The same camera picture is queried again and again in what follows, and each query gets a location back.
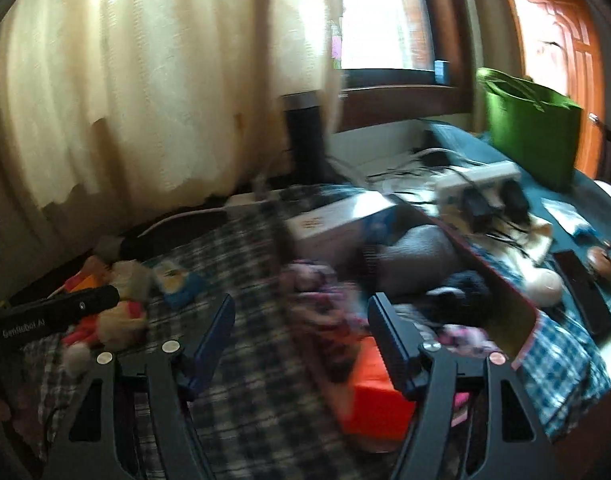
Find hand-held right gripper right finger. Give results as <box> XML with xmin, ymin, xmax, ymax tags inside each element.
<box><xmin>368</xmin><ymin>292</ymin><xmax>561</xmax><ymax>480</ymax></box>

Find pink leopard fuzzy sock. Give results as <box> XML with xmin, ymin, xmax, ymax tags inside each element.
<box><xmin>438</xmin><ymin>324</ymin><xmax>491</xmax><ymax>356</ymax></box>
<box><xmin>280</xmin><ymin>259</ymin><xmax>369</xmax><ymax>376</ymax></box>

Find small brown pouch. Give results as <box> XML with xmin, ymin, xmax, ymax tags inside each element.
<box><xmin>587</xmin><ymin>242</ymin><xmax>611</xmax><ymax>277</ymax></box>

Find grey cloth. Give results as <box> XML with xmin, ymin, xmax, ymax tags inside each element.
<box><xmin>375</xmin><ymin>224</ymin><xmax>466</xmax><ymax>301</ymax></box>

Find blue plaid cloth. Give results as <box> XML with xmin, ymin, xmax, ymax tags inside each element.
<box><xmin>16</xmin><ymin>185</ymin><xmax>611</xmax><ymax>480</ymax></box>

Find white round object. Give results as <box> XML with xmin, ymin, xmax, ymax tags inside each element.
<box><xmin>523</xmin><ymin>267</ymin><xmax>565</xmax><ymax>307</ymax></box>

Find black thermos bottle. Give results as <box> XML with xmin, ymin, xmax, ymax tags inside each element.
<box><xmin>283</xmin><ymin>92</ymin><xmax>331</xmax><ymax>186</ymax></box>

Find orange cube box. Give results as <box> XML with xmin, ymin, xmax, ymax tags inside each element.
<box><xmin>344</xmin><ymin>336</ymin><xmax>417</xmax><ymax>442</ymax></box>

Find pink foam tube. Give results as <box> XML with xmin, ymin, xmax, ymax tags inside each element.
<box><xmin>62</xmin><ymin>316</ymin><xmax>106</xmax><ymax>377</ymax></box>

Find wooden window frame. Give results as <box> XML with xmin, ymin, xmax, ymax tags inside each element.
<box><xmin>335</xmin><ymin>0</ymin><xmax>486</xmax><ymax>131</ymax></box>

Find teal cloth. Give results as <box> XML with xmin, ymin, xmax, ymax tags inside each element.
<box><xmin>423</xmin><ymin>119</ymin><xmax>611</xmax><ymax>321</ymax></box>

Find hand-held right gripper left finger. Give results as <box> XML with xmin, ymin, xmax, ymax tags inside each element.
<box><xmin>40</xmin><ymin>294</ymin><xmax>236</xmax><ymax>480</ymax></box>

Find black power adapter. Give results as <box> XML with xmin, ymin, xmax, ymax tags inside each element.
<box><xmin>500</xmin><ymin>180</ymin><xmax>529</xmax><ymax>221</ymax></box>
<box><xmin>460</xmin><ymin>187</ymin><xmax>491</xmax><ymax>233</ymax></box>

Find white power strip with adapters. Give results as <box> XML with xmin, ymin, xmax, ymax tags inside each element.
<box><xmin>433</xmin><ymin>160</ymin><xmax>521</xmax><ymax>206</ymax></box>

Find beige towel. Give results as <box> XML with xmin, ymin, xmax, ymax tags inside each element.
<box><xmin>490</xmin><ymin>212</ymin><xmax>555</xmax><ymax>266</ymax></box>

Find white power cord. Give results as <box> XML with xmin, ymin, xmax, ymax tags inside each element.
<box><xmin>136</xmin><ymin>205</ymin><xmax>229</xmax><ymax>241</ymax></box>

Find black wallet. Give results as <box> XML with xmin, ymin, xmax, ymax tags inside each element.
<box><xmin>554</xmin><ymin>249</ymin><xmax>611</xmax><ymax>337</ymax></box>

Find cream lace curtain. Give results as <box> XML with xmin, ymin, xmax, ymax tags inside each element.
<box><xmin>0</xmin><ymin>0</ymin><xmax>346</xmax><ymax>221</ymax></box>

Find blue and white box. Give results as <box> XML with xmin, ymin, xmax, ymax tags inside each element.
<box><xmin>286</xmin><ymin>191</ymin><xmax>401</xmax><ymax>266</ymax></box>

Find orange wooden door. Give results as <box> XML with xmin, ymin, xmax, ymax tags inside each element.
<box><xmin>503</xmin><ymin>0</ymin><xmax>609</xmax><ymax>181</ymax></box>

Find red tin container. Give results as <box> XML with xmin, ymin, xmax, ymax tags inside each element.
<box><xmin>273</xmin><ymin>187</ymin><xmax>540</xmax><ymax>411</ymax></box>

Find blue snack packet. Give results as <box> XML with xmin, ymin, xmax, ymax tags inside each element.
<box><xmin>153</xmin><ymin>259</ymin><xmax>209</xmax><ymax>311</ymax></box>

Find grey ribbed sock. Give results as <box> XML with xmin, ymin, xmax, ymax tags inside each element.
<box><xmin>93</xmin><ymin>236</ymin><xmax>124</xmax><ymax>261</ymax></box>

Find cream soft cloth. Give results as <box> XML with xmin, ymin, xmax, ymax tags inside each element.
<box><xmin>100</xmin><ymin>301</ymin><xmax>147</xmax><ymax>347</ymax></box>

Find green tote bag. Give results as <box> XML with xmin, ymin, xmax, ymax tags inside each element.
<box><xmin>475</xmin><ymin>66</ymin><xmax>583</xmax><ymax>192</ymax></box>

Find clear plastic packet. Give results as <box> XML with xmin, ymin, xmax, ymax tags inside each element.
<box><xmin>541</xmin><ymin>199</ymin><xmax>597</xmax><ymax>239</ymax></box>

